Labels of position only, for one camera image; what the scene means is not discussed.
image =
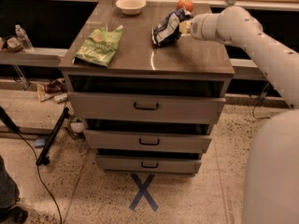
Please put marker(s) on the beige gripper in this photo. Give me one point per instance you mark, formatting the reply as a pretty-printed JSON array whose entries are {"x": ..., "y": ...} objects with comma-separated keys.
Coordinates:
[{"x": 199, "y": 27}]

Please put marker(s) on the blue chip bag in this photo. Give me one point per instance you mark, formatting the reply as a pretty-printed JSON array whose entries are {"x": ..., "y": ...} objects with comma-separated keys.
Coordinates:
[{"x": 167, "y": 32}]

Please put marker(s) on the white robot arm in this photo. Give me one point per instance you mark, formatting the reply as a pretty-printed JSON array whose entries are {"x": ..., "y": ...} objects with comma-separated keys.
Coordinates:
[{"x": 271, "y": 191}]

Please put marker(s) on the white paper bowl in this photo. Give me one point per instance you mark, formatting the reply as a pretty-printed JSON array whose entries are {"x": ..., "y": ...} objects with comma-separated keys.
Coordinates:
[{"x": 131, "y": 7}]

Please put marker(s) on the green chip bag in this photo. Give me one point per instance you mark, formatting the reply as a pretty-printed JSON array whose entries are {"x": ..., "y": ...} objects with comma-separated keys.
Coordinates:
[{"x": 100, "y": 46}]

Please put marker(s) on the bowl on side shelf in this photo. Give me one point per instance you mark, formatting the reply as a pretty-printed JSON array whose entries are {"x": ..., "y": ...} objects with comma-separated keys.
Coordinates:
[{"x": 10, "y": 44}]

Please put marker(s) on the red apple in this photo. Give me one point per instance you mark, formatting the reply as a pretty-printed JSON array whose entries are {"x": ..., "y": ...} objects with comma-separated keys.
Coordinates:
[{"x": 188, "y": 4}]

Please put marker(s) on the grey drawer cabinet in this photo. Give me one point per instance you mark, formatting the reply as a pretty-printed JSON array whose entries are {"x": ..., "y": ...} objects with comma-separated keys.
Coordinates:
[{"x": 189, "y": 68}]

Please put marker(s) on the middle grey drawer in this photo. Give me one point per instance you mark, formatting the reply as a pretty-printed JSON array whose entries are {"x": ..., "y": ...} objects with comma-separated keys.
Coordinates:
[{"x": 161, "y": 142}]

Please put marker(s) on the grey drawer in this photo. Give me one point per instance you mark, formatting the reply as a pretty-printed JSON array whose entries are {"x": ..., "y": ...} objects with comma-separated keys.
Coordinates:
[
  {"x": 148, "y": 165},
  {"x": 161, "y": 142},
  {"x": 147, "y": 108}
]

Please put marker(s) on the top grey drawer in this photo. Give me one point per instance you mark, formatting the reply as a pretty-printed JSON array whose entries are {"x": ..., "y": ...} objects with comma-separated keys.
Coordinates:
[{"x": 147, "y": 108}]

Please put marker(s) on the small white pot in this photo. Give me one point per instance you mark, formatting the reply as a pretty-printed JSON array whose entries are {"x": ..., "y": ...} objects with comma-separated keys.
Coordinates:
[{"x": 77, "y": 125}]

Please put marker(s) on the bottom grey drawer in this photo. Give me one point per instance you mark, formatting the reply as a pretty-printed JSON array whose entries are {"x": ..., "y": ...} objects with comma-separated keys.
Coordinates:
[{"x": 148, "y": 165}]

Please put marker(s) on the grey side shelf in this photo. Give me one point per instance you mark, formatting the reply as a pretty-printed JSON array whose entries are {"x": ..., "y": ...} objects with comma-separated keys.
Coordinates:
[{"x": 42, "y": 57}]

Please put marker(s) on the crumpled snack wrapper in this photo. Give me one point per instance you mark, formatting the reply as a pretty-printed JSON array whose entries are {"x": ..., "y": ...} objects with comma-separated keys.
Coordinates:
[{"x": 48, "y": 91}]

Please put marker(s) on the clear water bottle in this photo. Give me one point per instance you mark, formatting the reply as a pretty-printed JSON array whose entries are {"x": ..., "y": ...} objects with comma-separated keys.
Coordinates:
[{"x": 24, "y": 39}]

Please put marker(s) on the blue tape cross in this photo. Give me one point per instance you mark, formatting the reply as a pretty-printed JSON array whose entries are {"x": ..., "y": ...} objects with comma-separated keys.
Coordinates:
[{"x": 143, "y": 192}]

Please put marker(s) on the black tripod leg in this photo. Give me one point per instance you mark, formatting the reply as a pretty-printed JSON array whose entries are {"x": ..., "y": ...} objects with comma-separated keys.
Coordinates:
[{"x": 43, "y": 158}]

